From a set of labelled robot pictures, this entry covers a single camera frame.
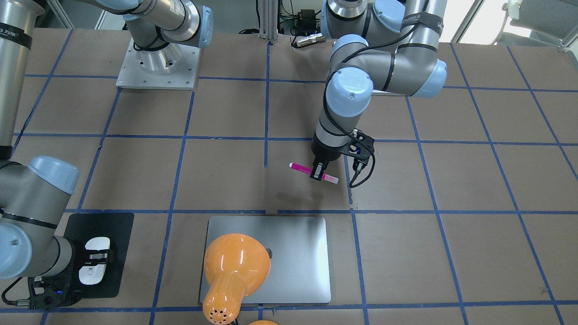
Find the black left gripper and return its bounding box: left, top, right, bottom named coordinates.
left=310, top=135, right=344, bottom=181

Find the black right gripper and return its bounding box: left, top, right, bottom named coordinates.
left=54, top=237, right=113, bottom=280

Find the pink marker pen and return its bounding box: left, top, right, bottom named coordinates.
left=289, top=162, right=339, bottom=184

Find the white computer mouse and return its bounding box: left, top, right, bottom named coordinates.
left=78, top=237, right=110, bottom=285

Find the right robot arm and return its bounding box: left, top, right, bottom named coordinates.
left=0, top=0, right=214, bottom=279

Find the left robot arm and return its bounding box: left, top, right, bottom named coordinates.
left=310, top=0, right=447, bottom=188

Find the black mousepad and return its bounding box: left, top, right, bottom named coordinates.
left=64, top=213, right=134, bottom=298

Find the silver laptop notebook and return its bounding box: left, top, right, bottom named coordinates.
left=205, top=215, right=331, bottom=304

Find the orange desk lamp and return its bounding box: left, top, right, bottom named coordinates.
left=202, top=233, right=272, bottom=325

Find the silver metal cylinder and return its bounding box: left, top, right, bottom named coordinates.
left=291, top=33, right=327, bottom=49

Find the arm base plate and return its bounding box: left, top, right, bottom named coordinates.
left=116, top=40, right=201, bottom=90

